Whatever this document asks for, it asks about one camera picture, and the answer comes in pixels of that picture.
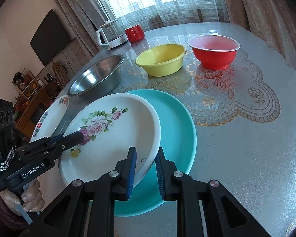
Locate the person's left hand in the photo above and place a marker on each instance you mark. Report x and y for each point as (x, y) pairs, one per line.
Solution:
(32, 199)

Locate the white rose pattern plate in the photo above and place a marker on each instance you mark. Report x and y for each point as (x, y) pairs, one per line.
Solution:
(110, 126)

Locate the left beige curtain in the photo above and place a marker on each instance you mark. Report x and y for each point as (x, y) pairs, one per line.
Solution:
(84, 17)

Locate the yellow plastic bowl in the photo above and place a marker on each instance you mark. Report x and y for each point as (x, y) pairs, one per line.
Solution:
(162, 60)

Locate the stainless steel bowl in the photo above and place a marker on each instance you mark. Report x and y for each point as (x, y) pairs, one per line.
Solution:
(98, 80)

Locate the white sheer curtain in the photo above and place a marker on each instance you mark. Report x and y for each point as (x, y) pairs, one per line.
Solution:
(152, 14)

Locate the wooden chair by wall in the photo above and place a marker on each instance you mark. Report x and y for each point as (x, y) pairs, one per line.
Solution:
(60, 73)

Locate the red plastic bowl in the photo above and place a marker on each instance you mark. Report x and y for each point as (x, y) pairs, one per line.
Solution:
(215, 52)

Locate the wooden cabinet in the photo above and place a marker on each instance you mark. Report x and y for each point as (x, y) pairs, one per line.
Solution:
(28, 119)

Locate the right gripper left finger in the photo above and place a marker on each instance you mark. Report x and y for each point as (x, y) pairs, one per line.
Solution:
(87, 208)

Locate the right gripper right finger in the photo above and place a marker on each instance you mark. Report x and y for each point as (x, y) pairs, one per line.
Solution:
(203, 208)

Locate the white glass electric kettle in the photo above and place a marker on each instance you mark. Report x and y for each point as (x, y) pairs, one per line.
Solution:
(111, 34)

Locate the teal plastic plate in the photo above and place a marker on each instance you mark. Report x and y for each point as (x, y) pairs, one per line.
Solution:
(179, 143)

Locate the beige curtain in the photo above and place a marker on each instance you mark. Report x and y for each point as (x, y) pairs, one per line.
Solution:
(84, 17)
(274, 21)

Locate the black wall television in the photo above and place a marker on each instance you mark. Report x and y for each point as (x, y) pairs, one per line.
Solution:
(50, 38)

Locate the white dragon pattern plate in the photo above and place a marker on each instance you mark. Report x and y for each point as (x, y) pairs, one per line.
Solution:
(51, 118)

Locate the small shelf with ornaments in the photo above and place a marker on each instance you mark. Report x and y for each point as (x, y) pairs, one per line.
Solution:
(26, 84)

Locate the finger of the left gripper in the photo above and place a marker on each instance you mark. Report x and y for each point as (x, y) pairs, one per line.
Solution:
(70, 141)
(40, 145)

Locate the red mug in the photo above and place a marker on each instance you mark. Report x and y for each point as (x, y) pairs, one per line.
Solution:
(135, 33)

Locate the right beige curtain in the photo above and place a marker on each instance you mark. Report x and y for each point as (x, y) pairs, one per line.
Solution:
(274, 21)

